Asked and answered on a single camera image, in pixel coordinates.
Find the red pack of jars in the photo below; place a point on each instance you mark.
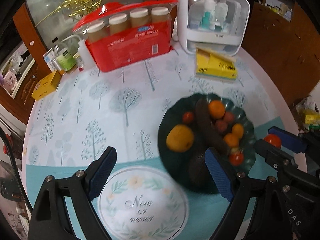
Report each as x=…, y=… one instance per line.
x=125, y=47

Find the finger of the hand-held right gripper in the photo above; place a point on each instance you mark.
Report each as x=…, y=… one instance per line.
x=287, y=140
x=270, y=152

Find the large orange mandarin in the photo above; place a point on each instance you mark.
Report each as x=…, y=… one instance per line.
x=216, y=109

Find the large yellow-orange citrus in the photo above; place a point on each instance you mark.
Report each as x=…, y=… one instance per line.
x=180, y=138

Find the pink red lychee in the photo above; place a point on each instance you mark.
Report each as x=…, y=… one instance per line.
x=221, y=125
x=229, y=117

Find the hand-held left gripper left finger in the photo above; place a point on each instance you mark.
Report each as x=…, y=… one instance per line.
x=102, y=175

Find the white storage box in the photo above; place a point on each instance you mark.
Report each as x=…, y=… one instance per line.
x=185, y=30

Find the small red tomato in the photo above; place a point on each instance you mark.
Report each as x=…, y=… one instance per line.
x=188, y=117

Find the white plastic bottle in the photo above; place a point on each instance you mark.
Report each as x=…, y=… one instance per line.
x=209, y=5

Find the small orange kumquat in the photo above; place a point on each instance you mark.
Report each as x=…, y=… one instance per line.
x=231, y=140
x=237, y=130

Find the green label jar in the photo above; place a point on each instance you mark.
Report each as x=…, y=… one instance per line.
x=66, y=60

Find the clear plastic bottle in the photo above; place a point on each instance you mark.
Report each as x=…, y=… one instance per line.
x=222, y=12

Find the pink small appliance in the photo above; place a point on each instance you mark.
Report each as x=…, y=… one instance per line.
x=8, y=80

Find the dark brown sweet potato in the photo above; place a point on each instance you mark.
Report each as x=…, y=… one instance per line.
x=207, y=127

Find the white blue carton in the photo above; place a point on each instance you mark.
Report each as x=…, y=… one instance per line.
x=48, y=60

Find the teal small bottle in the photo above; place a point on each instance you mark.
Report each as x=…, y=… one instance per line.
x=206, y=20

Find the yellow cardboard box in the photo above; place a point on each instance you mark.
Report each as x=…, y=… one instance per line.
x=45, y=85

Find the dark green wavy plate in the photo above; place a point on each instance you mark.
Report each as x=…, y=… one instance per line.
x=175, y=162

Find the dark avocado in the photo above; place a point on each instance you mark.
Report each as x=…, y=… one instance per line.
x=197, y=170

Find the small red cap bottle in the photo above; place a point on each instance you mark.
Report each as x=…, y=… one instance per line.
x=80, y=65

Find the white squeeze bottle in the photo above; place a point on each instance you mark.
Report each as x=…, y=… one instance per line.
x=83, y=52

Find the yellow tissue pack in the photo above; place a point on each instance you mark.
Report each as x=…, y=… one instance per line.
x=220, y=67

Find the yellow plastic bag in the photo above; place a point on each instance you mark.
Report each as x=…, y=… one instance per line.
x=310, y=116

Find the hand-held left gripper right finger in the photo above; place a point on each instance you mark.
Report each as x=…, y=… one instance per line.
x=220, y=177

